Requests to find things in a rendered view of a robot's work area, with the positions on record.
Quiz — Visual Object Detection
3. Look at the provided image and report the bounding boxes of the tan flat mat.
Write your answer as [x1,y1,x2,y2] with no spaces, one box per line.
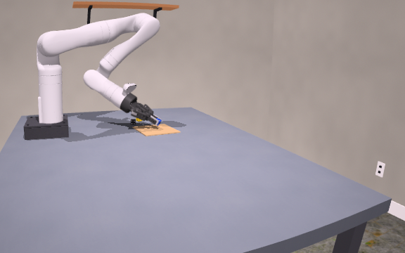
[133,124,181,136]

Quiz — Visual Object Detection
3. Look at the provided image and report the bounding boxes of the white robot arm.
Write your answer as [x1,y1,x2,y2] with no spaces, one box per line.
[37,13,160,124]

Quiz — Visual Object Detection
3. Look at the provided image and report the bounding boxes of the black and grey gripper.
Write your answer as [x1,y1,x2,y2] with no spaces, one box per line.
[120,93,161,126]

